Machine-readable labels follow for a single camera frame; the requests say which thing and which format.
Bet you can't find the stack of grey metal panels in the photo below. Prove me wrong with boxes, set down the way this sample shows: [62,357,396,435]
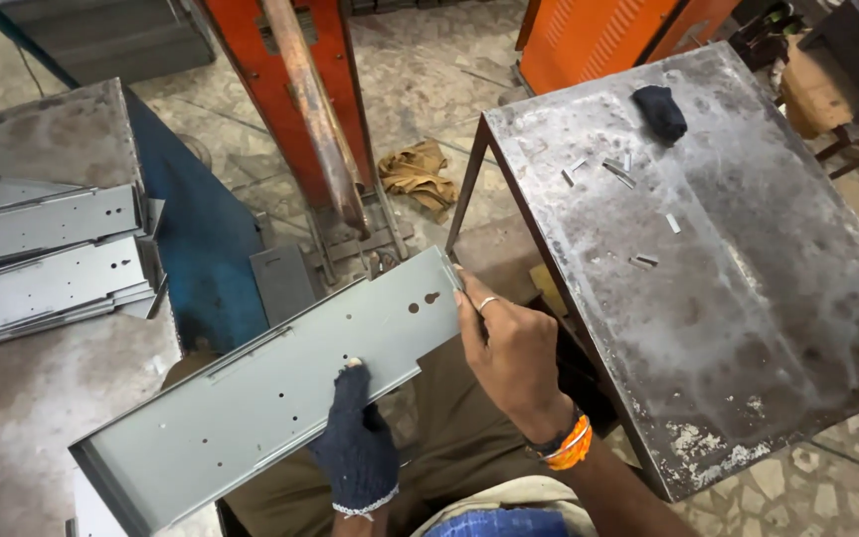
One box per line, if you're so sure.
[0,175,170,355]

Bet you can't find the person's left hand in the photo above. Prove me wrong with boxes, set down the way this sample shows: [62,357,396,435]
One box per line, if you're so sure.
[308,357,401,517]

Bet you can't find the grey perforated steel panel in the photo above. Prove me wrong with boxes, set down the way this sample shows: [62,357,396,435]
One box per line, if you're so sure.
[68,245,468,537]

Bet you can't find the steel table with blue side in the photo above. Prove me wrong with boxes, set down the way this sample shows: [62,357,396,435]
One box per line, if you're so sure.
[0,78,270,537]

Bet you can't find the dark blue knit glove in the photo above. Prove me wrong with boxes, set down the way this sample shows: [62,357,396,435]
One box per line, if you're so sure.
[631,84,689,146]

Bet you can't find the scattered small metal clips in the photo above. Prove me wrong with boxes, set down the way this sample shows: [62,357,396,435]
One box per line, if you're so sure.
[560,151,683,271]

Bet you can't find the orange vented metal cabinet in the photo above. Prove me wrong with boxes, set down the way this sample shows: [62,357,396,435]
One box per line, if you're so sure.
[515,0,744,96]

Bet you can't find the small grey metal plate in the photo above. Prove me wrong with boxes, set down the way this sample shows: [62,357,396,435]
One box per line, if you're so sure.
[249,245,319,329]

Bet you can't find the orange thread wristband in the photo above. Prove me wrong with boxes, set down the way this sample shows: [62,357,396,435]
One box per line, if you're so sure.
[545,421,595,472]

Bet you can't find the person's right hand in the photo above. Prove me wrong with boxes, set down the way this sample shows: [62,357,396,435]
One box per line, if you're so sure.
[452,266,575,446]

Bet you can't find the black wristband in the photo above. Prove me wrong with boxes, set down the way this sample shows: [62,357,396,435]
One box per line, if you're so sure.
[522,406,585,457]

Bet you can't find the brown crumpled cloth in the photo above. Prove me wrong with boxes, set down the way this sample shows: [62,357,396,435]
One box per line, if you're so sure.
[377,140,460,225]

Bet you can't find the worn steel work table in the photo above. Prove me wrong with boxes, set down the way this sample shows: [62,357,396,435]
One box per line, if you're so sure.
[444,41,859,504]

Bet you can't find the blue and white shirt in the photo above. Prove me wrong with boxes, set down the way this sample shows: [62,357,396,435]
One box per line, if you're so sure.
[411,477,598,537]

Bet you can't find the brown trousers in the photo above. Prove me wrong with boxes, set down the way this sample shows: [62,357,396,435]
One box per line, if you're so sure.
[221,336,624,537]

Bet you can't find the grey metal cabinet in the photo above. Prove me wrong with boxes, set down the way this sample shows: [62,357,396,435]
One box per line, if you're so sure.
[0,0,218,87]

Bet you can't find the orange welding machine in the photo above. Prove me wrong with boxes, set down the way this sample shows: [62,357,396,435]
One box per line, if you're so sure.
[198,0,416,286]

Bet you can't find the brown cardboard box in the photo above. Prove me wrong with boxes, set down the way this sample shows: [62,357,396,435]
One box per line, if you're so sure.
[780,33,857,141]

